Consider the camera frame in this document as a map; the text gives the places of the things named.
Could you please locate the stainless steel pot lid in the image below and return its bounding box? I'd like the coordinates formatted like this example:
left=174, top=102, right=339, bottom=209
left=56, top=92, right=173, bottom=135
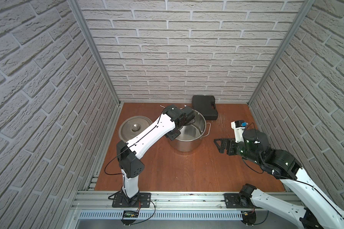
left=118, top=116, right=153, bottom=142

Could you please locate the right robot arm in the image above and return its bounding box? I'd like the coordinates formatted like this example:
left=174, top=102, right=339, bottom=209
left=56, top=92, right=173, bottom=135
left=214, top=128, right=344, bottom=229

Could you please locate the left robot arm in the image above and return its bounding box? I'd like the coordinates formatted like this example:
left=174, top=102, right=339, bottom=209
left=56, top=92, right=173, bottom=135
left=117, top=105, right=195, bottom=201

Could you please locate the black plastic tool case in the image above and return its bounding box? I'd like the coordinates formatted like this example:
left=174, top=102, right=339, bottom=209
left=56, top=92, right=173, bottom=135
left=192, top=95, right=218, bottom=120

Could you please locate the right controller board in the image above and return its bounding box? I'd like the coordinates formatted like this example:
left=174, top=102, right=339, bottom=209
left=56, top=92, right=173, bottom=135
left=241, top=211, right=257, bottom=226

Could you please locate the controller board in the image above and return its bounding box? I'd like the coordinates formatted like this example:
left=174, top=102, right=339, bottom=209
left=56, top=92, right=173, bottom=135
left=241, top=211, right=257, bottom=226
left=122, top=210, right=139, bottom=219

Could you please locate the left controller board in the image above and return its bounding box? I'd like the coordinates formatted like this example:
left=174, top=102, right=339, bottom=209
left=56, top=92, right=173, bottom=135
left=122, top=210, right=139, bottom=219

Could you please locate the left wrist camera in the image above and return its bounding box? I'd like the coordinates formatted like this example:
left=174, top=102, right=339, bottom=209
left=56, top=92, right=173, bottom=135
left=165, top=128, right=181, bottom=141

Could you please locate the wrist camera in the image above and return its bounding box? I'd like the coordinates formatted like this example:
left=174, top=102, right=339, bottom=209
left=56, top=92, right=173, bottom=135
left=165, top=128, right=181, bottom=141
left=231, top=120, right=247, bottom=143

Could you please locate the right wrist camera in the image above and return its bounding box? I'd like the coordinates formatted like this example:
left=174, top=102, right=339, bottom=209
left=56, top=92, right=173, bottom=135
left=231, top=120, right=247, bottom=143

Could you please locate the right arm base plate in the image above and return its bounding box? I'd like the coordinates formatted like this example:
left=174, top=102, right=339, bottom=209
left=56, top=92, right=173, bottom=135
left=223, top=193, right=260, bottom=209

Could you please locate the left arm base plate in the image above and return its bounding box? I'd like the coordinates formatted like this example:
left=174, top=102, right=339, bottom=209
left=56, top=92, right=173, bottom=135
left=109, top=191, right=152, bottom=208

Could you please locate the aluminium front rail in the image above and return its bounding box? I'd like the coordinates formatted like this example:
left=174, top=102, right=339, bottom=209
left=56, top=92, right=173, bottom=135
left=70, top=191, right=260, bottom=211

